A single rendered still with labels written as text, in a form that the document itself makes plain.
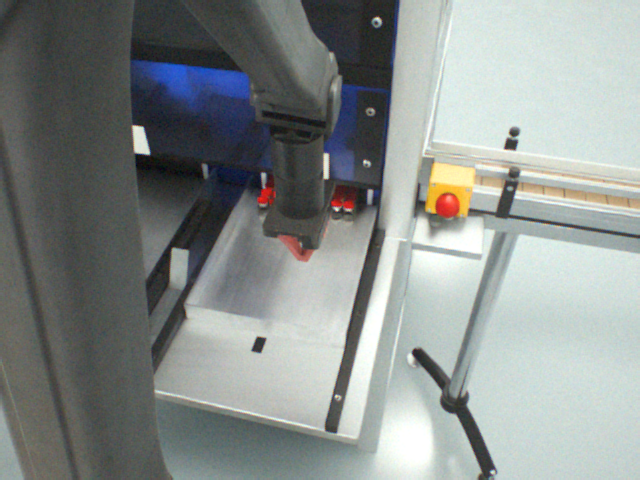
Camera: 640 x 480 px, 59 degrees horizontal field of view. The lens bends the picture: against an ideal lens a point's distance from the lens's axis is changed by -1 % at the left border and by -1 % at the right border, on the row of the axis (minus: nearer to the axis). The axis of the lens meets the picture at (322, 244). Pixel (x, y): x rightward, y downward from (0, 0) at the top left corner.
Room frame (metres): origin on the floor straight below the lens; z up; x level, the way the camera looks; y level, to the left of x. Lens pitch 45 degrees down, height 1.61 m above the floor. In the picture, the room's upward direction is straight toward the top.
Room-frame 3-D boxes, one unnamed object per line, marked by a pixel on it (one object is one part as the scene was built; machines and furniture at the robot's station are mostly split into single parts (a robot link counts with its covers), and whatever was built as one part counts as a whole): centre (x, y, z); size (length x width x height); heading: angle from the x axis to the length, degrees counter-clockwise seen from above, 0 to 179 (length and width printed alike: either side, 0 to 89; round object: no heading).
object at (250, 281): (0.70, 0.05, 0.90); 0.34 x 0.26 x 0.04; 167
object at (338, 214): (0.81, 0.03, 0.90); 0.18 x 0.02 x 0.05; 77
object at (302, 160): (0.51, 0.03, 1.25); 0.07 x 0.06 x 0.07; 167
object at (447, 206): (0.71, -0.21, 0.99); 0.04 x 0.04 x 0.04; 76
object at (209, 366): (0.68, 0.23, 0.87); 0.70 x 0.48 x 0.02; 76
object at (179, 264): (0.60, 0.25, 0.91); 0.14 x 0.03 x 0.06; 167
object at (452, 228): (0.79, -0.24, 0.87); 0.14 x 0.13 x 0.02; 166
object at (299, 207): (0.51, 0.03, 1.19); 0.10 x 0.07 x 0.07; 166
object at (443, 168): (0.76, -0.22, 0.99); 0.08 x 0.07 x 0.07; 166
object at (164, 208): (0.78, 0.38, 0.90); 0.34 x 0.26 x 0.04; 166
